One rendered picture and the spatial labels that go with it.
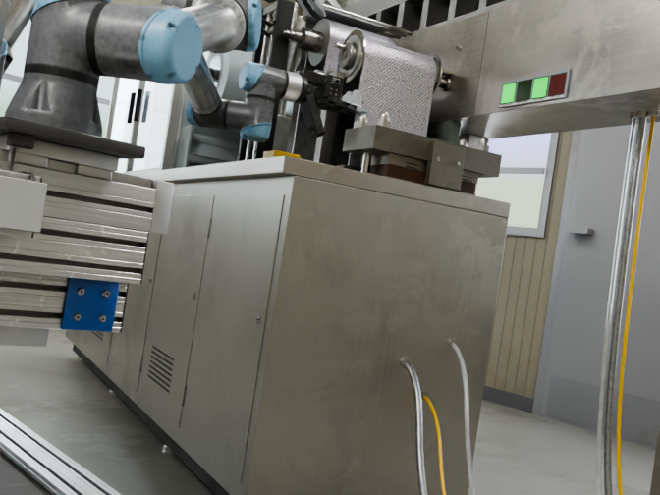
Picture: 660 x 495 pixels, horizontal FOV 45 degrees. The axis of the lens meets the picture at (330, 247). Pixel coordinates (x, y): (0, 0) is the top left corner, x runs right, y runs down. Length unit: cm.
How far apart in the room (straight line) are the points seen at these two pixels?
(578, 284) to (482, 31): 237
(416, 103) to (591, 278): 235
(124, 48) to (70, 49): 9
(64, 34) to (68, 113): 12
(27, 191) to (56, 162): 17
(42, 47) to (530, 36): 128
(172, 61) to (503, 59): 117
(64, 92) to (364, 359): 98
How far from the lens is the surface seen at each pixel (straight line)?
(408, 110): 227
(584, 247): 448
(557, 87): 203
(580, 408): 444
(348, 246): 186
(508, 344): 476
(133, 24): 129
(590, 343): 442
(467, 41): 240
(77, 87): 133
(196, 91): 194
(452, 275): 203
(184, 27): 130
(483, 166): 216
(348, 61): 222
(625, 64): 191
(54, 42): 134
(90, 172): 133
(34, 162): 130
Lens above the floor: 68
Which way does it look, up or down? 1 degrees up
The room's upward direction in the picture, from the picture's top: 9 degrees clockwise
